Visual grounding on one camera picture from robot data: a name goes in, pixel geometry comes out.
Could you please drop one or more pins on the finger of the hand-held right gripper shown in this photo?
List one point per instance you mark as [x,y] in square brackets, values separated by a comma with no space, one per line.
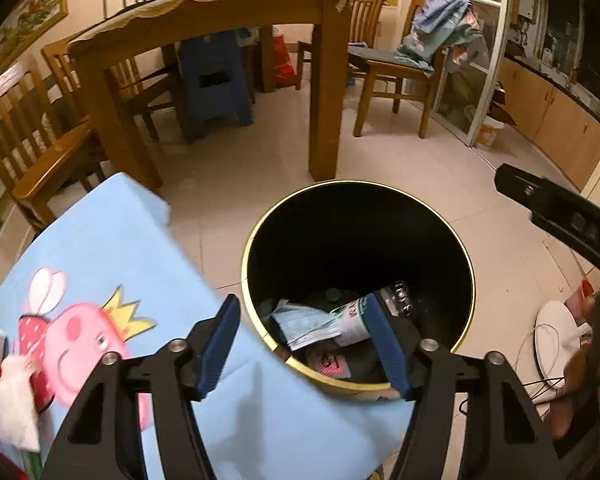
[525,185]

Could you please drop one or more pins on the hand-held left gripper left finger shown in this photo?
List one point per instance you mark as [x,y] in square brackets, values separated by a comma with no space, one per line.
[220,345]

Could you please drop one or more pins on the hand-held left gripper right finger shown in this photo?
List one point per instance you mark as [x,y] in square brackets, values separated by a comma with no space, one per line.
[385,345]

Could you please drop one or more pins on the black trash can gold rim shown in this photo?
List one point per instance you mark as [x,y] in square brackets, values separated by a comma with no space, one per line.
[355,240]

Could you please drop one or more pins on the white tissue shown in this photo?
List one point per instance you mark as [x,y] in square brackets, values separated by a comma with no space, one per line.
[10,405]

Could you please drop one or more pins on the white packet green print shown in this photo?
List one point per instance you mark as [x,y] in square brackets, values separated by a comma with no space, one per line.
[350,322]

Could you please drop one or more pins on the pink wrapper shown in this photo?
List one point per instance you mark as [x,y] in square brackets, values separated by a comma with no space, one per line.
[330,364]

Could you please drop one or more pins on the pink plastic object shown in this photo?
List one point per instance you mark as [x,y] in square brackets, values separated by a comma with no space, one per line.
[580,297]

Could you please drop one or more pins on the blue face mask packet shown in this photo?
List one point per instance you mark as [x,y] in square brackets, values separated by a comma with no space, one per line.
[305,322]

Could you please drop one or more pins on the wooden kitchen cabinet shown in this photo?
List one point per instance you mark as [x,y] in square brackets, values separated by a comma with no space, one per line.
[555,105]

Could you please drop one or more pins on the white round fan base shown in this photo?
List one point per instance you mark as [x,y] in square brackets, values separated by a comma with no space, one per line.
[555,340]

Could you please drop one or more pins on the blue cartoon printed cloth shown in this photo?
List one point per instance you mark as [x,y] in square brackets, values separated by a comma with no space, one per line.
[130,260]

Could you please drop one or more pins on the white framed glass door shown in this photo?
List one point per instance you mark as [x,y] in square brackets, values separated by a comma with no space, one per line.
[500,60]

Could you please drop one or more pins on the wooden chair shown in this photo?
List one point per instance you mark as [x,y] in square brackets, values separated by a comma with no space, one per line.
[45,160]
[390,80]
[367,15]
[130,85]

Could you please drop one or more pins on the pile of clothes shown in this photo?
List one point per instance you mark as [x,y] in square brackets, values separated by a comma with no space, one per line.
[440,25]

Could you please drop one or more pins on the wooden dining table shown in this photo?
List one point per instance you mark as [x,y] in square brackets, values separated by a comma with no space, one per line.
[325,85]

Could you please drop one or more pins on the blue plastic stool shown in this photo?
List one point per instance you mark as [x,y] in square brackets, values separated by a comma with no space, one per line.
[215,105]

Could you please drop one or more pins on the red plastic bag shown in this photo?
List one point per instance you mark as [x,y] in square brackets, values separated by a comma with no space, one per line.
[282,62]

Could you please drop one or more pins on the framed landscape painting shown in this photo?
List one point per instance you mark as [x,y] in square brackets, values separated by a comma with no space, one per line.
[25,20]

